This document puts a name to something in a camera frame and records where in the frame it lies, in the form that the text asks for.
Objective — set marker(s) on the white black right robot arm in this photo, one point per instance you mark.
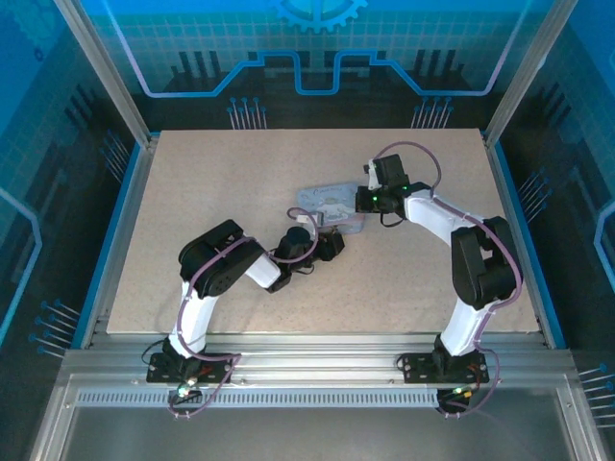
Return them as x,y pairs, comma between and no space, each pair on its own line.
432,211

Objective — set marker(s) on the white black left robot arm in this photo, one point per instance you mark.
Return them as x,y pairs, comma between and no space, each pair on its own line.
197,317

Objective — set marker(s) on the grey metal floor pan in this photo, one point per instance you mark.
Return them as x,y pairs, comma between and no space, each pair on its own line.
312,432

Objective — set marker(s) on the wide aluminium frame rail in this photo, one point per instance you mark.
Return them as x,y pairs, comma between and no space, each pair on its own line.
312,360

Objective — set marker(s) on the aluminium frame side rail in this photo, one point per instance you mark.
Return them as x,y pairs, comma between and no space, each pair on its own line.
120,240
516,240

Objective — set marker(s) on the aluminium frame post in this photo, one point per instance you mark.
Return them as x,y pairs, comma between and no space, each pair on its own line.
523,72
105,72

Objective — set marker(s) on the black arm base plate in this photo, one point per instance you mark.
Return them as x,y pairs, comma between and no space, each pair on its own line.
418,370
158,370

